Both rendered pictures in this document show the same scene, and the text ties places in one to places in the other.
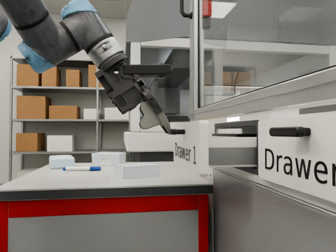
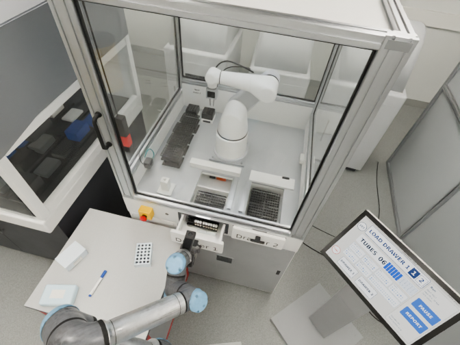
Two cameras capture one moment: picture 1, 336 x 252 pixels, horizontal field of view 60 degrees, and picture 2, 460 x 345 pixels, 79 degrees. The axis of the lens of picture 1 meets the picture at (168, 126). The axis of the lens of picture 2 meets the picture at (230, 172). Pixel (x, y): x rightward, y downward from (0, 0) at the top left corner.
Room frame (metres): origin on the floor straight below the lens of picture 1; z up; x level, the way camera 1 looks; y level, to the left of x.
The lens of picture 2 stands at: (0.37, 0.56, 2.27)
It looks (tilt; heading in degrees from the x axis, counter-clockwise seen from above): 49 degrees down; 288
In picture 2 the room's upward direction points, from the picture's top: 6 degrees clockwise
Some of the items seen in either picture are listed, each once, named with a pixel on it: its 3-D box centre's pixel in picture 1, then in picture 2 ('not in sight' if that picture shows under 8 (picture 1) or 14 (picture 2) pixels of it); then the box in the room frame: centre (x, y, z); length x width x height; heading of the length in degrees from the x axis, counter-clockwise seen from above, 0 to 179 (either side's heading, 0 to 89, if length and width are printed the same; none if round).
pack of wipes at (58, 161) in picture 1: (61, 161); (59, 295); (1.21, 0.44, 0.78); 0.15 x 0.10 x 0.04; 23
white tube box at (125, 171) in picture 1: (137, 170); (144, 254); (0.96, 0.10, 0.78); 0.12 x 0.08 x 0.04; 117
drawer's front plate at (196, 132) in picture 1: (187, 145); (196, 241); (0.71, -0.05, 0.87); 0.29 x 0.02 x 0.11; 9
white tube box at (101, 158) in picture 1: (109, 158); (72, 256); (1.30, 0.26, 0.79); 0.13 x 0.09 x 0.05; 79
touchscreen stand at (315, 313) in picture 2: not in sight; (341, 309); (-0.18, -0.16, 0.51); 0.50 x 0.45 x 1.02; 55
